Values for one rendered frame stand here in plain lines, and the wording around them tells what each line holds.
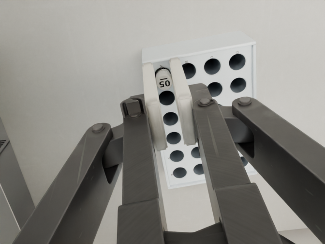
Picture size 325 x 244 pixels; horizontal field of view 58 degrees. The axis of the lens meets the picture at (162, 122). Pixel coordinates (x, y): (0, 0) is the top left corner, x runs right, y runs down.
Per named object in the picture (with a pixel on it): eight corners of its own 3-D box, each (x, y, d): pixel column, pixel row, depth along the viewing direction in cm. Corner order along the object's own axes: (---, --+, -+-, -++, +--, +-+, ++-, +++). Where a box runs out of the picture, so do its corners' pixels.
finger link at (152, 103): (168, 150, 16) (155, 152, 16) (159, 99, 22) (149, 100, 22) (159, 101, 15) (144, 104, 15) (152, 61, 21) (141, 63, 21)
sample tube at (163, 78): (152, 57, 25) (154, 76, 21) (167, 54, 25) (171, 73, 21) (155, 71, 25) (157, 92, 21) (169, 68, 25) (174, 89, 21)
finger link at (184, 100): (177, 98, 15) (191, 96, 15) (168, 57, 21) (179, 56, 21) (184, 147, 16) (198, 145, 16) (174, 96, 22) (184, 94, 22)
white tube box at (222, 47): (141, 48, 25) (141, 61, 21) (240, 30, 24) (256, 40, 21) (165, 164, 31) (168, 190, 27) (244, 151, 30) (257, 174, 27)
